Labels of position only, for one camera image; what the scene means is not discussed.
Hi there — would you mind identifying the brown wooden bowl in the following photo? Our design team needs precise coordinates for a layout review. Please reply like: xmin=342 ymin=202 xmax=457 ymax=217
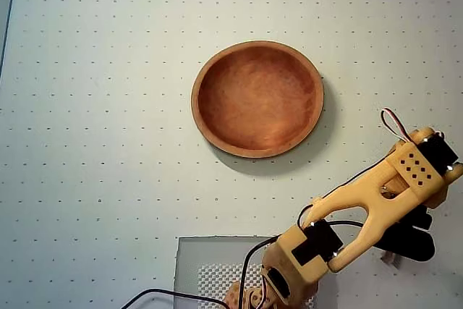
xmin=190 ymin=39 xmax=326 ymax=159

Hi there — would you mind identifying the black camera cable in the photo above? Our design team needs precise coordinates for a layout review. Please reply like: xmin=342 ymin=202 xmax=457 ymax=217
xmin=121 ymin=220 xmax=367 ymax=309

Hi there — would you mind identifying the red white black servo wire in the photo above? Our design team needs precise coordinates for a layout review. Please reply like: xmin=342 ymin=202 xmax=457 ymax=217
xmin=381 ymin=107 xmax=412 ymax=143
xmin=259 ymin=267 xmax=278 ymax=305

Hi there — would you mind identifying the wooden clothespin with metal spring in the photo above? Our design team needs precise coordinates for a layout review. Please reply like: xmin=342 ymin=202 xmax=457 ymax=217
xmin=381 ymin=250 xmax=401 ymax=267

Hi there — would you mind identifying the white textured non-slip mat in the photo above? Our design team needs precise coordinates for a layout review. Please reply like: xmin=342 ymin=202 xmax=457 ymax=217
xmin=197 ymin=263 xmax=316 ymax=309

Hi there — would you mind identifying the grey metal base plate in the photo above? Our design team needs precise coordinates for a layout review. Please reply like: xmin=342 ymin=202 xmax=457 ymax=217
xmin=175 ymin=235 xmax=320 ymax=309

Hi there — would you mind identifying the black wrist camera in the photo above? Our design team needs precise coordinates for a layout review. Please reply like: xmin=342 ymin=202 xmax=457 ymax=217
xmin=375 ymin=203 xmax=437 ymax=263

